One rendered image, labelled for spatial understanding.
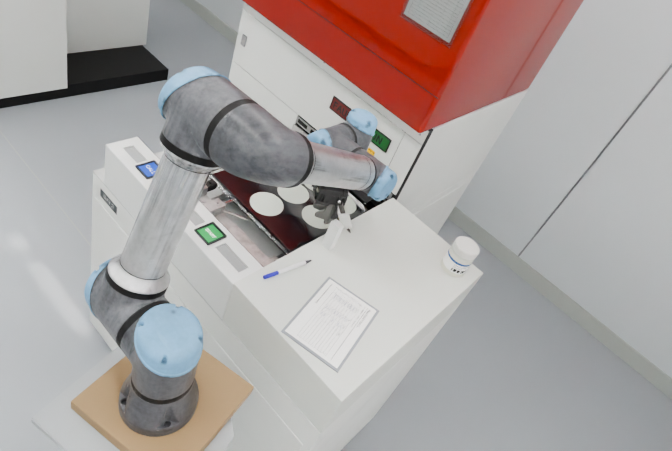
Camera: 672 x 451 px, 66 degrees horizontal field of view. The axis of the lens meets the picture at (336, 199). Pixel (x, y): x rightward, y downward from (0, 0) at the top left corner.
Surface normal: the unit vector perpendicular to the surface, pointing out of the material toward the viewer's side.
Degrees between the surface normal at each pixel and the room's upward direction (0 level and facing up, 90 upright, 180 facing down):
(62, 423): 0
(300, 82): 90
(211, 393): 3
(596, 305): 90
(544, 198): 90
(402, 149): 90
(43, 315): 0
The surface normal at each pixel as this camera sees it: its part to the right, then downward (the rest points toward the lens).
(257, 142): 0.36, 0.10
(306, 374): -0.65, 0.31
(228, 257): 0.31, -0.72
